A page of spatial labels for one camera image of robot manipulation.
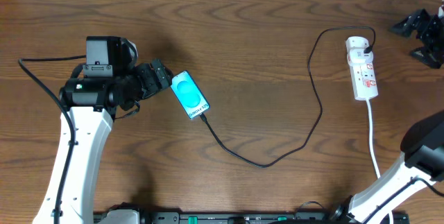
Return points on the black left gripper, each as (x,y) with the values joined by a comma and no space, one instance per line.
(158,75)

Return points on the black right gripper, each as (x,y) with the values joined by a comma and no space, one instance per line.
(417,19)

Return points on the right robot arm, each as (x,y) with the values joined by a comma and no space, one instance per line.
(420,163)

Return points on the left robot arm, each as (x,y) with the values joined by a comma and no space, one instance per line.
(109,79)

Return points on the white power strip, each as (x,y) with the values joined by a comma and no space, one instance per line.
(361,68)

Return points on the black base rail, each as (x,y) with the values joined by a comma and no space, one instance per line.
(176,218)

